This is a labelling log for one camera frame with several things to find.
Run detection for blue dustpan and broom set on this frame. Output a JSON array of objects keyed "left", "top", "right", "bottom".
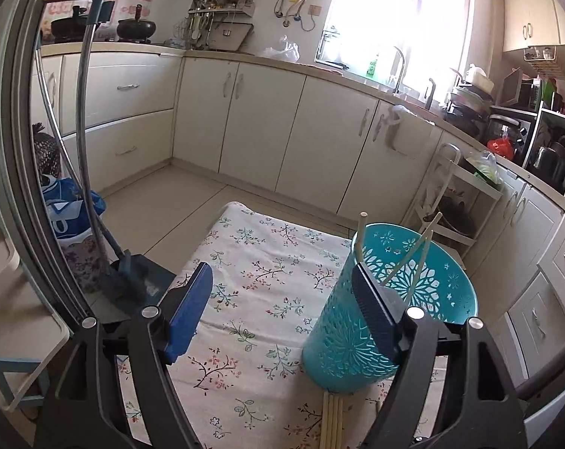
[{"left": 32, "top": 0, "right": 180, "bottom": 314}]

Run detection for hanging wire basket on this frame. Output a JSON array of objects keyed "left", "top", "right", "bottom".
[{"left": 523, "top": 44, "right": 557, "bottom": 62}]

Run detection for single wooden chopstick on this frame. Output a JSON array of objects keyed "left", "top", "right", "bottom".
[
  {"left": 401, "top": 229, "right": 435, "bottom": 305},
  {"left": 356, "top": 213, "right": 368, "bottom": 267},
  {"left": 383, "top": 213, "right": 443, "bottom": 287}
]

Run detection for black kettle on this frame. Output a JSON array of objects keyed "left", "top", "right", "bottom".
[{"left": 532, "top": 135, "right": 565, "bottom": 188}]

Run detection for water heater hoses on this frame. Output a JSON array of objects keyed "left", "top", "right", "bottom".
[{"left": 275, "top": 0, "right": 318, "bottom": 33}]

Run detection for floral patterned bin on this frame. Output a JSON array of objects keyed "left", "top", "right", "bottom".
[{"left": 62, "top": 236, "right": 112, "bottom": 293}]

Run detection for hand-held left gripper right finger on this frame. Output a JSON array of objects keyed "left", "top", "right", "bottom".
[{"left": 352, "top": 264, "right": 529, "bottom": 449}]

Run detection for stack of pots and dishes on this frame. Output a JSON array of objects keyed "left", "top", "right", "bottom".
[{"left": 444, "top": 63, "right": 496, "bottom": 136}]

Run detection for blue white folding rack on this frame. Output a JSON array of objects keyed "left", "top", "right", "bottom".
[{"left": 0, "top": 182, "right": 72, "bottom": 415}]

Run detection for white rolling cart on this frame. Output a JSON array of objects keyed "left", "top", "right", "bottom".
[{"left": 411, "top": 143, "right": 504, "bottom": 263}]

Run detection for cream wall cabinets with handles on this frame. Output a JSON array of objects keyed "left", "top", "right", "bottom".
[{"left": 502, "top": 0, "right": 565, "bottom": 54}]

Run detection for black toaster oven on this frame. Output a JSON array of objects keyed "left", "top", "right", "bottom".
[{"left": 488, "top": 107, "right": 536, "bottom": 164}]

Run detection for bag of green vegetables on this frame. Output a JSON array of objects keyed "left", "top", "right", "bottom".
[{"left": 465, "top": 150, "right": 503, "bottom": 185}]

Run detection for black wok with lid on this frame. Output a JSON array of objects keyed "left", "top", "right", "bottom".
[{"left": 51, "top": 6, "right": 93, "bottom": 40}]

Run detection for teal plastic basket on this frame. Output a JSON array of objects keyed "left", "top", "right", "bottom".
[{"left": 302, "top": 222, "right": 480, "bottom": 394}]

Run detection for floral tablecloth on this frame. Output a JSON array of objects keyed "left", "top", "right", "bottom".
[{"left": 116, "top": 201, "right": 447, "bottom": 449}]

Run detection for blue white plastic bag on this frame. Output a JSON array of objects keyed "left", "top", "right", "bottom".
[{"left": 43, "top": 175, "right": 107, "bottom": 244}]

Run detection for white counter shelf rack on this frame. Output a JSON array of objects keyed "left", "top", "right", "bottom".
[{"left": 521, "top": 103, "right": 565, "bottom": 197}]

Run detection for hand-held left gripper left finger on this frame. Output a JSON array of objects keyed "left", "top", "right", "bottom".
[{"left": 36, "top": 262, "right": 214, "bottom": 449}]

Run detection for grey sliding door frame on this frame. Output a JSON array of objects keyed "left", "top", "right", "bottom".
[{"left": 0, "top": 0, "right": 93, "bottom": 330}]

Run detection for white hanging trash bag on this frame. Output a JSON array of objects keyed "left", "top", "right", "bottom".
[{"left": 384, "top": 104, "right": 444, "bottom": 159}]

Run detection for microwave oven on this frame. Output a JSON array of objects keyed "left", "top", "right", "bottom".
[{"left": 498, "top": 68, "right": 543, "bottom": 113}]

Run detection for cream base kitchen cabinets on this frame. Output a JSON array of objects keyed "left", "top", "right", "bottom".
[{"left": 30, "top": 51, "right": 565, "bottom": 384}]

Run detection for dark mesh bag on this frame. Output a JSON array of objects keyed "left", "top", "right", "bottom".
[{"left": 32, "top": 122, "right": 61, "bottom": 178}]

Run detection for dark wok in cart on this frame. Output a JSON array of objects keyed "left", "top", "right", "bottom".
[{"left": 434, "top": 195, "right": 477, "bottom": 239}]

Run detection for cutting board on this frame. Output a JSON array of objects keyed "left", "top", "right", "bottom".
[{"left": 210, "top": 23, "right": 254, "bottom": 52}]

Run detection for wall utensil rack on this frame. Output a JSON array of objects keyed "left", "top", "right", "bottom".
[{"left": 177, "top": 0, "right": 257, "bottom": 52}]

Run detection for red plastic bag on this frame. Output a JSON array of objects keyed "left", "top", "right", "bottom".
[{"left": 486, "top": 137, "right": 517, "bottom": 162}]

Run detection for bundle of wooden chopsticks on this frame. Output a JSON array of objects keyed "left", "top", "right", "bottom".
[{"left": 321, "top": 390, "right": 355, "bottom": 449}]

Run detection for tall chrome faucet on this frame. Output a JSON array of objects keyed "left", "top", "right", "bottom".
[{"left": 388, "top": 46, "right": 407, "bottom": 97}]

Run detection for kitchen window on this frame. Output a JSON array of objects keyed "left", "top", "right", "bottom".
[{"left": 315, "top": 0, "right": 475, "bottom": 92}]

